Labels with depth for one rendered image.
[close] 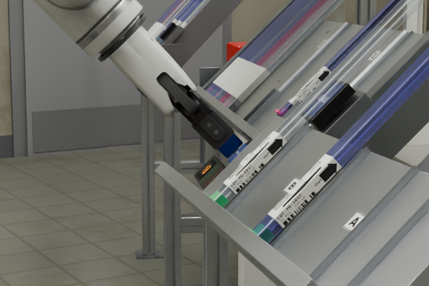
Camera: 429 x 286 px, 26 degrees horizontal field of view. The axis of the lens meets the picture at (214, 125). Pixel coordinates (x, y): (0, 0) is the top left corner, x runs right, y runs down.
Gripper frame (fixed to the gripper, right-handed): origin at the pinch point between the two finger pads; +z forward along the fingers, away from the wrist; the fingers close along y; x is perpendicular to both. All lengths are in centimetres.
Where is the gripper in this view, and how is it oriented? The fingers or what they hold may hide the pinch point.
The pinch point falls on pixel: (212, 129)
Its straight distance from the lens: 110.3
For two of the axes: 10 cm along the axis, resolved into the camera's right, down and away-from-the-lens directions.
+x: 7.1, -7.1, 0.0
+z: 6.9, 6.9, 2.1
